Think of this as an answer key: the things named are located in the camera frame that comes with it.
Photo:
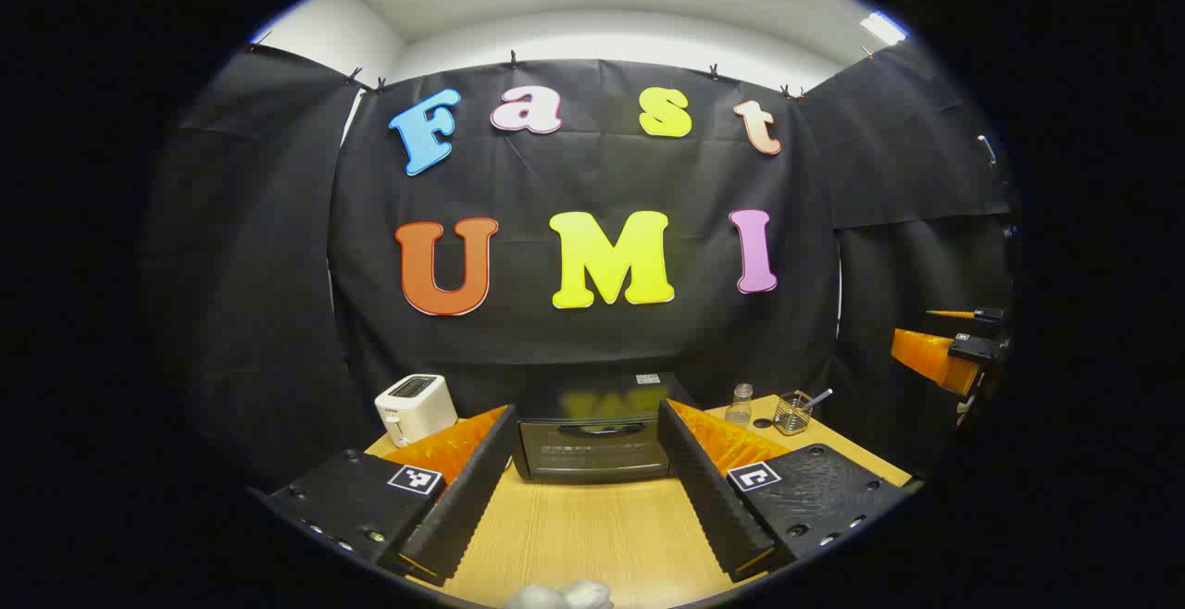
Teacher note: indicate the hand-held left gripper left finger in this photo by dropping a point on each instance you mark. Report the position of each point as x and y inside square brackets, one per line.
[472, 498]

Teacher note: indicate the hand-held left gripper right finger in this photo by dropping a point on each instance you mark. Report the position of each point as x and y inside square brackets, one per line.
[713, 507]

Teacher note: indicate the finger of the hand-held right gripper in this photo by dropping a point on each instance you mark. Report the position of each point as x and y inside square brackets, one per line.
[981, 315]
[930, 357]

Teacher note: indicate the black electric oven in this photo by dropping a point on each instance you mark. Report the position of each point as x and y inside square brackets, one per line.
[592, 447]

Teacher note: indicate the clear glass bottle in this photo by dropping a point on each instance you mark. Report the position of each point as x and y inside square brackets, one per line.
[739, 410]

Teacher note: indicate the white toaster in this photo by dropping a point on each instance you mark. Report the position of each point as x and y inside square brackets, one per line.
[417, 410]

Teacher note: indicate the metal utensil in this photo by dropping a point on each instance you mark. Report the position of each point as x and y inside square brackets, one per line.
[819, 396]

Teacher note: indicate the ceiling light panel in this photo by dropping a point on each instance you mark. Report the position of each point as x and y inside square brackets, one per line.
[882, 28]

